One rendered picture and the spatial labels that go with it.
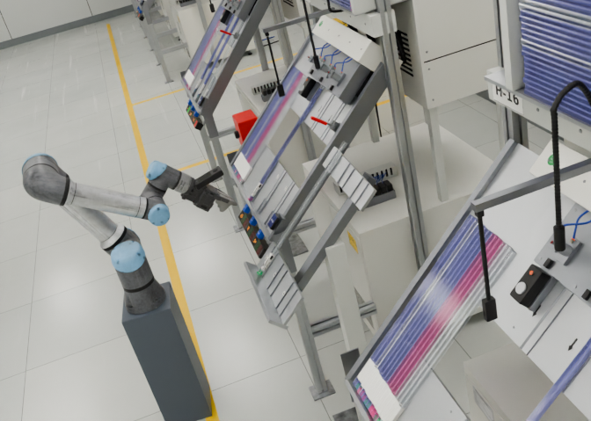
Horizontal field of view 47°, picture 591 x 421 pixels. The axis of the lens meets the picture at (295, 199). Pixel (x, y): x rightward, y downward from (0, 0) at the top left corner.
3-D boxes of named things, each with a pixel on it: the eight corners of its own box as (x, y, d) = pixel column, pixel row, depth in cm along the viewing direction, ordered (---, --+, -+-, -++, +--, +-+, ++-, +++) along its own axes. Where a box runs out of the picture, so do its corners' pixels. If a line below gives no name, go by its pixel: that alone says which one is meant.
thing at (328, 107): (339, 153, 234) (328, 147, 231) (287, 98, 291) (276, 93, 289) (394, 69, 227) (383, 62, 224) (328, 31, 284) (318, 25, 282)
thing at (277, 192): (277, 239, 241) (270, 235, 239) (237, 169, 298) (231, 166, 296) (306, 194, 236) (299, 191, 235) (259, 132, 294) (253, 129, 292)
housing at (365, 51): (390, 82, 228) (357, 61, 222) (339, 50, 271) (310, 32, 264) (403, 61, 226) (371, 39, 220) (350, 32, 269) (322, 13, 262)
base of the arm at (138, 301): (125, 318, 246) (115, 297, 241) (127, 294, 259) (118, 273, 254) (166, 307, 247) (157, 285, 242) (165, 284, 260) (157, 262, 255)
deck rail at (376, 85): (283, 247, 240) (268, 240, 237) (281, 244, 242) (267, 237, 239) (397, 71, 225) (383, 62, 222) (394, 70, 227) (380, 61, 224)
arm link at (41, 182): (28, 172, 214) (176, 205, 237) (27, 161, 224) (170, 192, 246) (19, 206, 217) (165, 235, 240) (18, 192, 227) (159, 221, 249)
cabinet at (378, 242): (384, 361, 276) (358, 234, 247) (328, 274, 337) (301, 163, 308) (527, 305, 287) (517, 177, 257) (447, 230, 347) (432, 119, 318)
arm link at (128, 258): (123, 293, 242) (110, 263, 235) (118, 276, 253) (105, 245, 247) (156, 281, 244) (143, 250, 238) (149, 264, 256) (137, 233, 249)
